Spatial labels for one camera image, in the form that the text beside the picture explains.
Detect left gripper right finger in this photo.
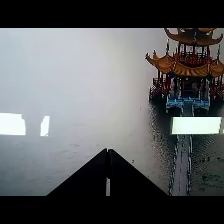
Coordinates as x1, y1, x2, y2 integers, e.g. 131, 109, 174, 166
107, 148, 169, 197

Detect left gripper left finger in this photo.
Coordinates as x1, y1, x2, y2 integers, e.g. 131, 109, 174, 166
46, 148, 109, 197

